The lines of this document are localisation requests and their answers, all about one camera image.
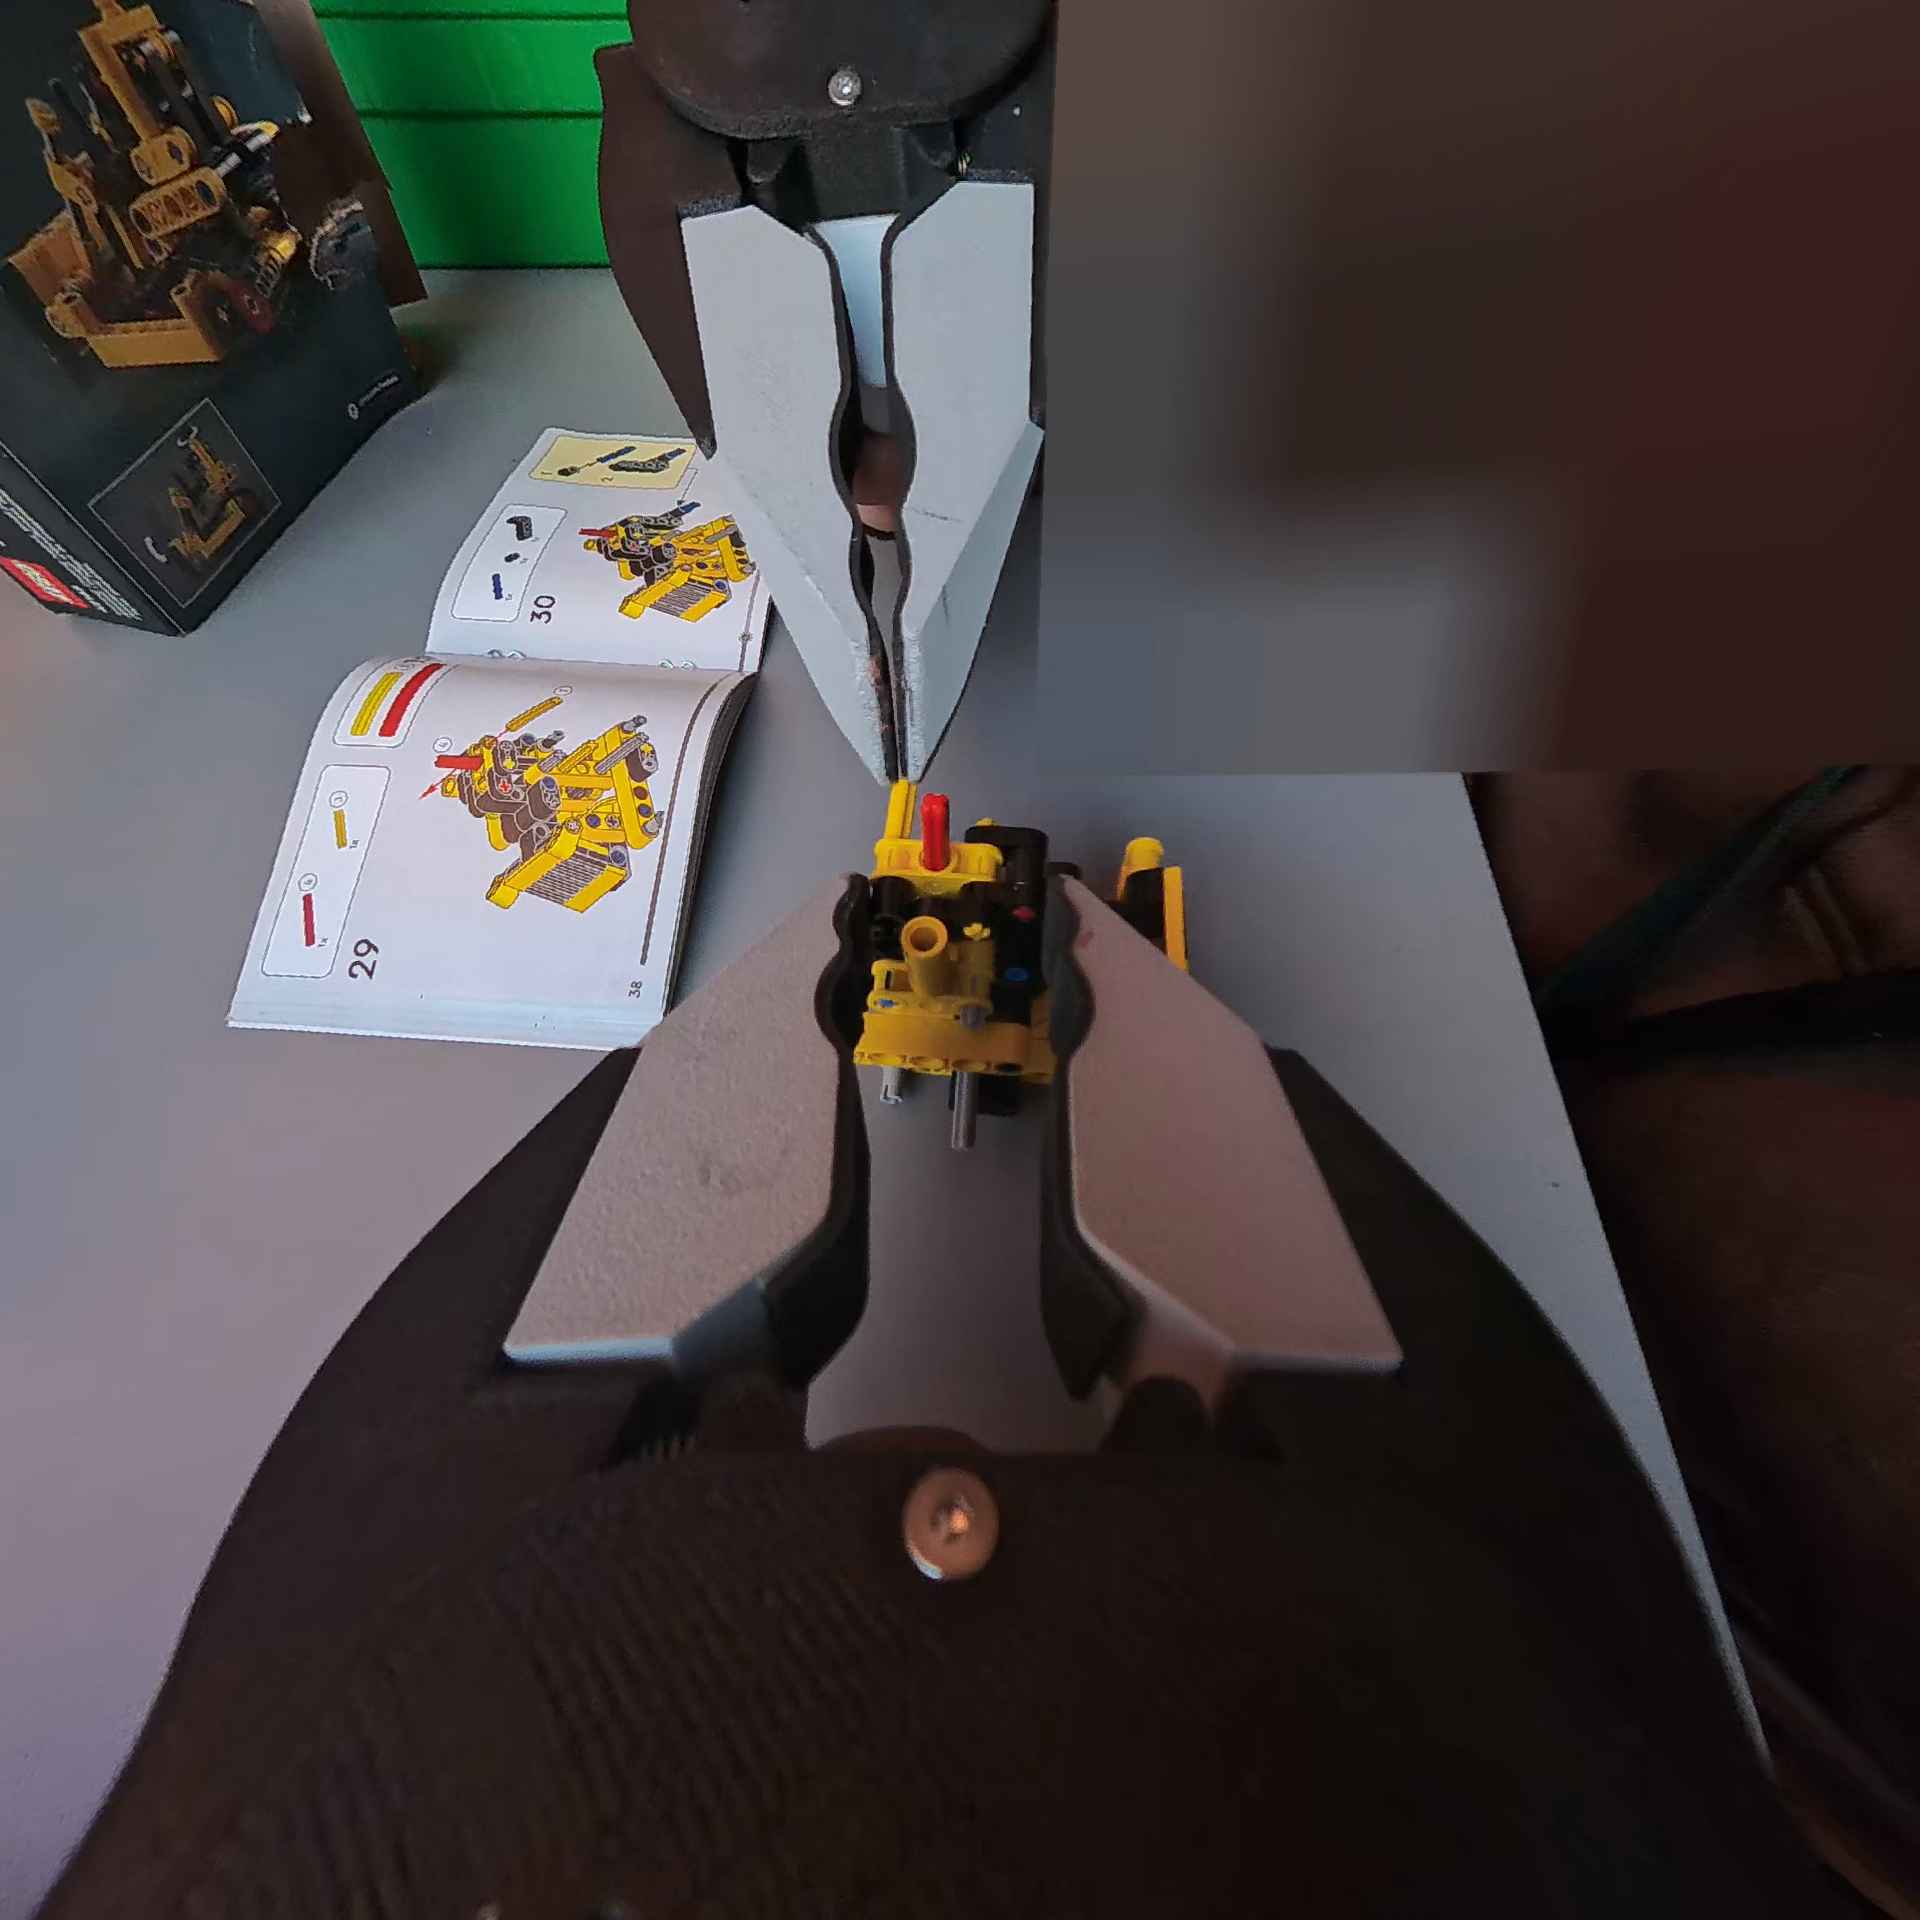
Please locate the dark lego set box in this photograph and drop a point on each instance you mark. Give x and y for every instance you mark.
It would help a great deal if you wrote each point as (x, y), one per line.
(164, 420)

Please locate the green plastic bin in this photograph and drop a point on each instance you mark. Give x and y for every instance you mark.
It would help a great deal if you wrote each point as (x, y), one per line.
(481, 149)

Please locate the lego instruction booklet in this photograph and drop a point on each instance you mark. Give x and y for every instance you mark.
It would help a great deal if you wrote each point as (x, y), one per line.
(448, 898)

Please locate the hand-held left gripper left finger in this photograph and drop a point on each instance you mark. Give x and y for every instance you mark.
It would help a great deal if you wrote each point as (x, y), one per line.
(704, 1170)

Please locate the yellow and black lego model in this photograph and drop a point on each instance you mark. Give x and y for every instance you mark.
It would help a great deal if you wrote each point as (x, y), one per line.
(946, 1035)

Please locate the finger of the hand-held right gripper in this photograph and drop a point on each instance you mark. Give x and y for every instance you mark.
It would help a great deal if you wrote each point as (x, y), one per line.
(765, 375)
(972, 375)

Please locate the person's right hand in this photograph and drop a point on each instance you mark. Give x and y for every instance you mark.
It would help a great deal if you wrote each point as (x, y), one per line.
(883, 483)

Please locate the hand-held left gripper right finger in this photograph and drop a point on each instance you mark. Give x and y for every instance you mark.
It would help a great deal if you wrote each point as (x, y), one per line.
(1202, 1186)

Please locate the yellow lego axle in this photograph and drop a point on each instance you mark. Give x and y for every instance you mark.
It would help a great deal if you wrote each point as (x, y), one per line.
(898, 813)

